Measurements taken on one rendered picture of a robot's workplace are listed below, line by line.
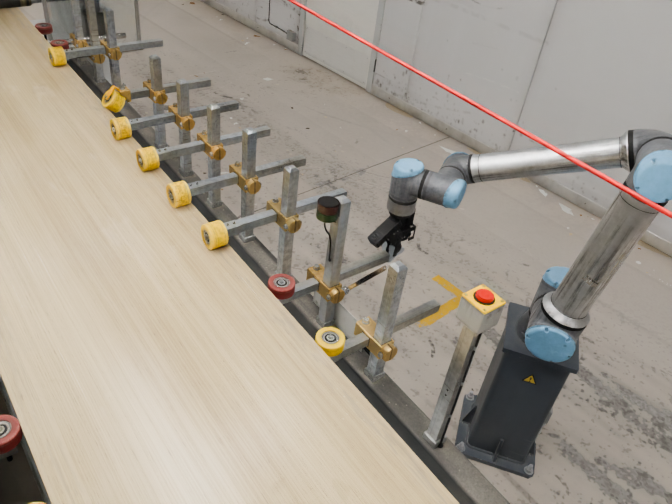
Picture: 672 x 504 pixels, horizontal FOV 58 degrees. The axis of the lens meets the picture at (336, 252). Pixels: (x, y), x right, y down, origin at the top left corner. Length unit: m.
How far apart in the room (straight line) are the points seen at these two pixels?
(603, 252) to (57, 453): 1.43
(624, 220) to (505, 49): 2.80
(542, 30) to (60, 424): 3.59
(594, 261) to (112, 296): 1.32
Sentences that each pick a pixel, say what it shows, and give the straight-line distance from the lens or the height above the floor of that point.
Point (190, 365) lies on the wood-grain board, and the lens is 1.57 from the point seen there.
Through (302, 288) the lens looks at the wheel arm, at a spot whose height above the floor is 0.86.
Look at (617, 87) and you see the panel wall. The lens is 4.09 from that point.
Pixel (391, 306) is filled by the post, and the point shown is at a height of 1.00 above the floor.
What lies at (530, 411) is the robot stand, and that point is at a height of 0.33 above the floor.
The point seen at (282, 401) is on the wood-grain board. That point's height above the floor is 0.90.
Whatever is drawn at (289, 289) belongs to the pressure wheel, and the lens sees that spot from 1.76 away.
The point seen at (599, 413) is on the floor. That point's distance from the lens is 3.02.
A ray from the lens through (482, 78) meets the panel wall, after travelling 4.56.
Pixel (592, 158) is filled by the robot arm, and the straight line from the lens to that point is 1.85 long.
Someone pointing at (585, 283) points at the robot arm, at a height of 1.03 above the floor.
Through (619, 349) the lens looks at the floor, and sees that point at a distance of 3.37.
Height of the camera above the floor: 2.08
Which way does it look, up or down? 38 degrees down
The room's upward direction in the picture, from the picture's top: 8 degrees clockwise
